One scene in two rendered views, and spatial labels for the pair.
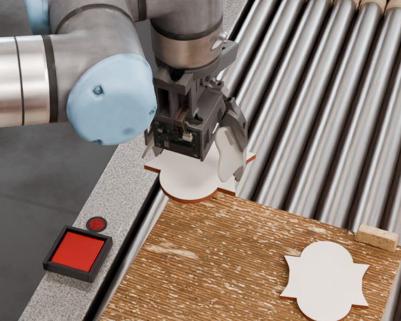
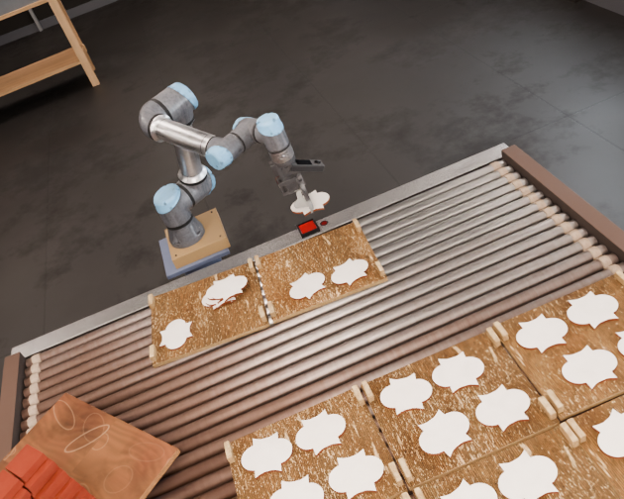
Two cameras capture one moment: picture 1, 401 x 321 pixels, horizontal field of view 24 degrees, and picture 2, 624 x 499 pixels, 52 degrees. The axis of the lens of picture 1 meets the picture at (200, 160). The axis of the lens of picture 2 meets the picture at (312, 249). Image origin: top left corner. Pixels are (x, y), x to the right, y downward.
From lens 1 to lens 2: 171 cm
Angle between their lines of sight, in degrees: 48
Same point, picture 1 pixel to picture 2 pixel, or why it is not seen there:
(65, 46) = (213, 140)
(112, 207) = (333, 220)
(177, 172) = not seen: hidden behind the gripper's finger
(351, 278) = (356, 275)
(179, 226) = (337, 234)
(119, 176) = (348, 212)
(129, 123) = (216, 163)
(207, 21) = (272, 149)
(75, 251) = (306, 227)
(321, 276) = (350, 269)
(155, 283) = (311, 246)
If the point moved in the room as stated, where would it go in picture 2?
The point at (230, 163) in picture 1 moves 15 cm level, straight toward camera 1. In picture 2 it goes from (301, 203) to (264, 227)
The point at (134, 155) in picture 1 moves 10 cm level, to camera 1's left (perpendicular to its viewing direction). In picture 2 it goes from (360, 208) to (344, 199)
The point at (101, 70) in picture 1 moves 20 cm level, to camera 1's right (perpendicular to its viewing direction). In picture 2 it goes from (211, 148) to (244, 167)
